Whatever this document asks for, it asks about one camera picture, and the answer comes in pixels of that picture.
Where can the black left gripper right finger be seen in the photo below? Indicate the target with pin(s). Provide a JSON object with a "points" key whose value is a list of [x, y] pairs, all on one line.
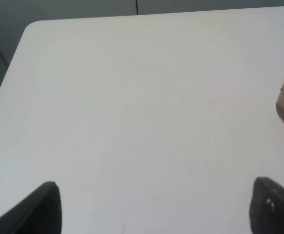
{"points": [[266, 211]]}

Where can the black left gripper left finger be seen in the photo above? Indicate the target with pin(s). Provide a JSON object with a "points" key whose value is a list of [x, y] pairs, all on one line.
{"points": [[39, 213]]}

